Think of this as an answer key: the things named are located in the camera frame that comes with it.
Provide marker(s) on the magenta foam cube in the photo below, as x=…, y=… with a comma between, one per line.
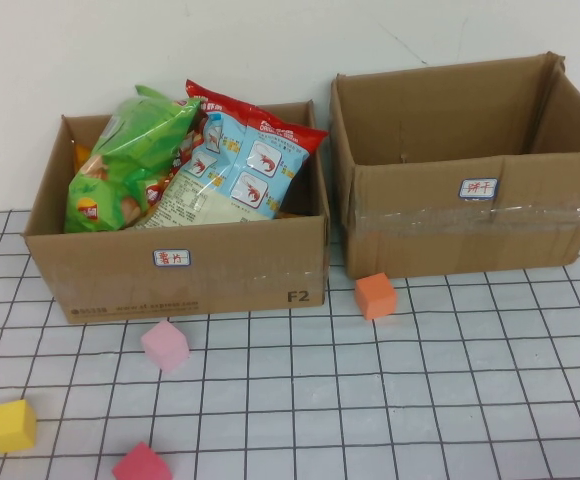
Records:
x=142, y=465

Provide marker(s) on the yellow foam cube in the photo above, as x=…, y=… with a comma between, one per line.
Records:
x=12, y=427

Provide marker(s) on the orange snack bag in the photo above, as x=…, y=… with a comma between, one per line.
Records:
x=81, y=157

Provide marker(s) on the light pink foam cube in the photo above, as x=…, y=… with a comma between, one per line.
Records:
x=167, y=347

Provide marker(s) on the taped cardboard box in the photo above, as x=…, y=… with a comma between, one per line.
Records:
x=420, y=235

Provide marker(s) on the white black-grid tablecloth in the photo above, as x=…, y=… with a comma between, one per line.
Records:
x=320, y=400

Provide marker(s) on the cardboard box marked F2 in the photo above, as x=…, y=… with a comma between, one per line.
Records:
x=250, y=260

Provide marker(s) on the red blue shrimp chip bag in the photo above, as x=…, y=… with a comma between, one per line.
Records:
x=250, y=165

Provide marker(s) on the green potato chip bag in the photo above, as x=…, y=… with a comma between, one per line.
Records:
x=120, y=165

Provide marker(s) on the orange foam cube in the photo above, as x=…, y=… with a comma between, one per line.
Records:
x=376, y=297

